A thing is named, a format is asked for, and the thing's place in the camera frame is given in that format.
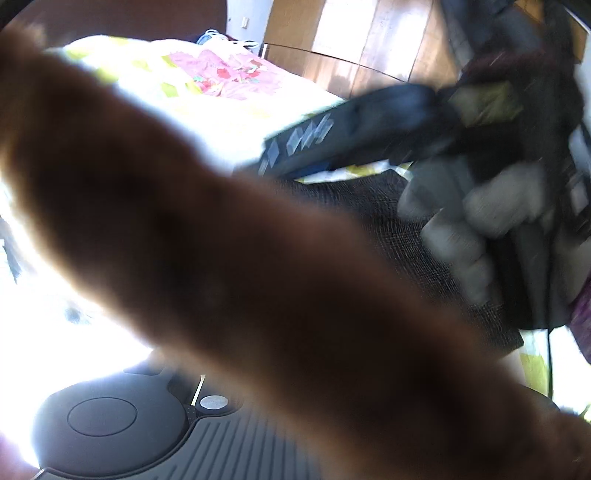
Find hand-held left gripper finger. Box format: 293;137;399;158
124;362;243;418

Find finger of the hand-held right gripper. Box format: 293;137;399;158
257;84;419;182

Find dark grey pants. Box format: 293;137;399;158
272;168;525;356

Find person's right hand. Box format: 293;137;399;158
398;157;552;305

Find wooden wardrobe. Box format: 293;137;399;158
264;0;465;101

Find brown fuzzy cloth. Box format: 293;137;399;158
0;23;591;480

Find white and blue cloth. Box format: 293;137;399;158
198;28;259;47

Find yellow checkered blanket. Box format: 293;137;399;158
0;34;591;462

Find dark wooden headboard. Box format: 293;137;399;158
9;0;232;47

